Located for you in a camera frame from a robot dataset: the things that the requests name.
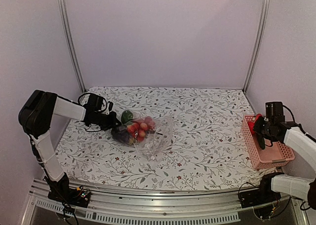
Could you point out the front aluminium rail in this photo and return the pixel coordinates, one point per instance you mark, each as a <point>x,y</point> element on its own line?
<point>113,205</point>

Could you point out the green fake pepper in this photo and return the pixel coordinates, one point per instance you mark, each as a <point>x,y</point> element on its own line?
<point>126,116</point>

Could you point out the pink perforated plastic basket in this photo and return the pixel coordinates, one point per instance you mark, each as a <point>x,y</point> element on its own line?
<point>274,155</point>

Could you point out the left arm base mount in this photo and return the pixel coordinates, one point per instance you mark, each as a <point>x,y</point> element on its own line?
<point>79,196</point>

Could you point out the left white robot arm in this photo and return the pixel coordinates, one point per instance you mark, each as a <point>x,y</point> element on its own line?
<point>35,118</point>

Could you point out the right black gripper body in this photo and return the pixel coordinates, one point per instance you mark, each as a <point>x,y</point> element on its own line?
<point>264,130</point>

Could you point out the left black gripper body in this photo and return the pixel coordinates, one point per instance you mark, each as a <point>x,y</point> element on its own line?
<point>106,123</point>

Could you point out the dark purple fake eggplant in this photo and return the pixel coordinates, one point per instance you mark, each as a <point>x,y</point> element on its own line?
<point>122,135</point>

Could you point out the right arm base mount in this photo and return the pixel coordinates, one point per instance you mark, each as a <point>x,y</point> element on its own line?
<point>264,203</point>

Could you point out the fake lychee bunch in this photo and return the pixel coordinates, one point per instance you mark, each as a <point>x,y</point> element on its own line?
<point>139,129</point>

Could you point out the floral patterned table cloth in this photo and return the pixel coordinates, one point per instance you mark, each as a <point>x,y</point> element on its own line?
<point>200,145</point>

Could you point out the aluminium frame post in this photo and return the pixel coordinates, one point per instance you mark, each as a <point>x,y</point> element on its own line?
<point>255,53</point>
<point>70,44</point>

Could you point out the red yellow fake mango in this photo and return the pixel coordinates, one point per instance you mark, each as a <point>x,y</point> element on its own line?
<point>255,126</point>

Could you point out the clear zip top bag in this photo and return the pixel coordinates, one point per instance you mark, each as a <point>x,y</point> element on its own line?
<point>148,136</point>

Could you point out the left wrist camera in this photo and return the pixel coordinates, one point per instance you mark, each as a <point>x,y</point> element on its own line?
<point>109,106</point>

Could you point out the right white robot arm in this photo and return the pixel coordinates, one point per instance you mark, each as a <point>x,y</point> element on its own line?
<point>279,125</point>

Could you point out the left aluminium frame post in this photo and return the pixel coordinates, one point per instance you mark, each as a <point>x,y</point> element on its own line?
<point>70,44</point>

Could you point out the right aluminium frame post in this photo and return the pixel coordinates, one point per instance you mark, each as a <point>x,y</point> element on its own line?
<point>255,53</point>

